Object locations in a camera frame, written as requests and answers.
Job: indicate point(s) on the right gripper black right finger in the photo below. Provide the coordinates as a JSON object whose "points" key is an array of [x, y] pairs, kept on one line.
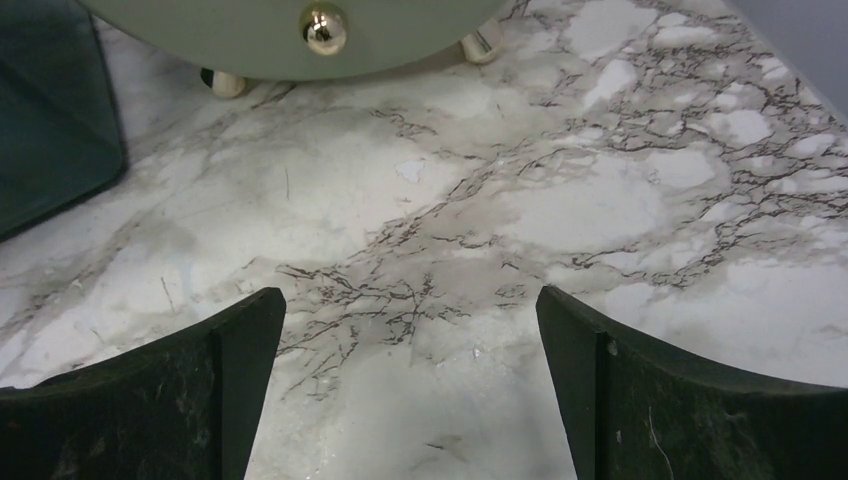
{"points": [[636, 407]]}

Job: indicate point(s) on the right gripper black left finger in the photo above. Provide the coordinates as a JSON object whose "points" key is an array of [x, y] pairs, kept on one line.
{"points": [[186, 406]]}

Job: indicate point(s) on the dark green trash bin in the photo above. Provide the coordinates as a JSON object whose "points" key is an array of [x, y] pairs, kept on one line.
{"points": [[61, 137]]}

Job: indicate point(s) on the white round drawer cabinet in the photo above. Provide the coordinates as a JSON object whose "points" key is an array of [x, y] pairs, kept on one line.
{"points": [[298, 40]]}

